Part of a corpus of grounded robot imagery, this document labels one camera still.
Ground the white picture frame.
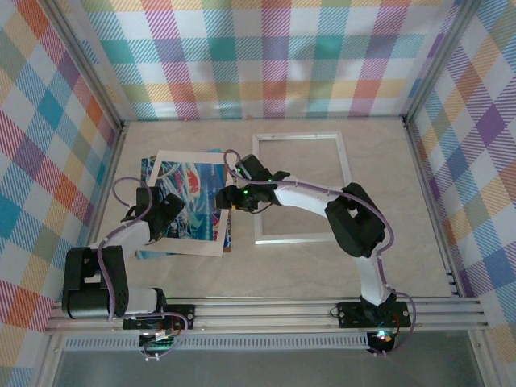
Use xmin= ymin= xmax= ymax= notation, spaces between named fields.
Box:
xmin=250 ymin=131 xmax=352 ymax=247

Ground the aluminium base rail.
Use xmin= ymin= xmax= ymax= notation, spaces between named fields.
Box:
xmin=43 ymin=297 xmax=491 ymax=335

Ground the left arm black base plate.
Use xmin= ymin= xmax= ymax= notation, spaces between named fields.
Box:
xmin=122 ymin=302 xmax=198 ymax=332

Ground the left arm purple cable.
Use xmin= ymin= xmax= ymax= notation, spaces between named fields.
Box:
xmin=96 ymin=176 xmax=193 ymax=362

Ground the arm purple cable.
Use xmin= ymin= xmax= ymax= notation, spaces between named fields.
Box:
xmin=96 ymin=176 xmax=193 ymax=362
xmin=223 ymin=148 xmax=418 ymax=360

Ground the grey slotted cable duct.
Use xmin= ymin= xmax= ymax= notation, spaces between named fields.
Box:
xmin=62 ymin=333 xmax=372 ymax=352

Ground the aluminium frame post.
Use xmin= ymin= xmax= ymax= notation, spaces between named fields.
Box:
xmin=402 ymin=0 xmax=481 ymax=126
xmin=46 ymin=0 xmax=129 ymax=131
xmin=467 ymin=328 xmax=499 ymax=387
xmin=38 ymin=334 xmax=68 ymax=387

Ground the blue wave photo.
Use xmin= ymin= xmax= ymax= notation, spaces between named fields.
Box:
xmin=135 ymin=151 xmax=235 ymax=259

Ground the aluminium side rail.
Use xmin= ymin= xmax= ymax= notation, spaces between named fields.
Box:
xmin=402 ymin=116 xmax=464 ymax=299
xmin=72 ymin=120 xmax=130 ymax=303

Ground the white photo mat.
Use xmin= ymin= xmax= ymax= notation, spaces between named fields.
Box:
xmin=139 ymin=149 xmax=235 ymax=259

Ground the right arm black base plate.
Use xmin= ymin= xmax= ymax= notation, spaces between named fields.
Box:
xmin=336 ymin=301 xmax=413 ymax=330

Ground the green lit controller board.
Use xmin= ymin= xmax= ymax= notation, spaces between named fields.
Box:
xmin=367 ymin=328 xmax=400 ymax=355
xmin=138 ymin=329 xmax=181 ymax=352

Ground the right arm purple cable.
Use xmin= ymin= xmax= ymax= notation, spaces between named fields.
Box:
xmin=223 ymin=148 xmax=418 ymax=360

